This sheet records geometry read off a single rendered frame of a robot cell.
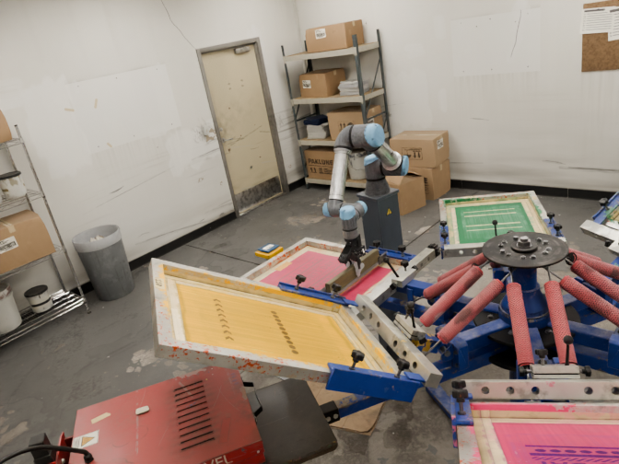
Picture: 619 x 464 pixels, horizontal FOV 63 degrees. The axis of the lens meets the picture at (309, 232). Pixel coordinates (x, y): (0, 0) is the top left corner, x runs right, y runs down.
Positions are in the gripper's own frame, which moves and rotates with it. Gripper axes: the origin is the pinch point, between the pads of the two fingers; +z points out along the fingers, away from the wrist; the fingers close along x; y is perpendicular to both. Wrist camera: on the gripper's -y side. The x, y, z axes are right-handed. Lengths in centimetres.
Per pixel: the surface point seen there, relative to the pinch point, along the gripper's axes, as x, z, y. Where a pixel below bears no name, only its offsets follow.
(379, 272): -4.1, 5.3, 15.3
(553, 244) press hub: -93, -30, 6
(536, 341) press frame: -94, -1, -15
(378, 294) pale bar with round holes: -25.5, -3.0, -15.1
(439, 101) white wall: 156, -10, 381
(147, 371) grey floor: 181, 101, -44
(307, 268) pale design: 35.8, 5.3, 2.8
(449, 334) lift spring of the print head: -72, -10, -38
